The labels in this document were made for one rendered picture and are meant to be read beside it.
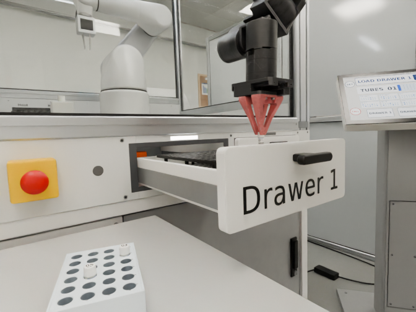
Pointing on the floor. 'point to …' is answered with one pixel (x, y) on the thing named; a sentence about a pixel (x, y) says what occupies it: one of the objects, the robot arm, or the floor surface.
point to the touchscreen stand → (392, 229)
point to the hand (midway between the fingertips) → (260, 130)
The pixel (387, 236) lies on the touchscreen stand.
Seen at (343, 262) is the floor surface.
